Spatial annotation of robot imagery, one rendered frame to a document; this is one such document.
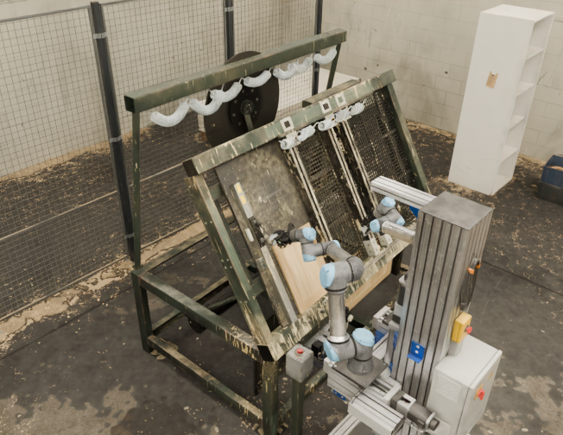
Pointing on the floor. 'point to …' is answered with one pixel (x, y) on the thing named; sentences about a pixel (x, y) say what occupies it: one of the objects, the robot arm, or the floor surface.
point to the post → (297, 407)
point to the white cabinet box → (498, 95)
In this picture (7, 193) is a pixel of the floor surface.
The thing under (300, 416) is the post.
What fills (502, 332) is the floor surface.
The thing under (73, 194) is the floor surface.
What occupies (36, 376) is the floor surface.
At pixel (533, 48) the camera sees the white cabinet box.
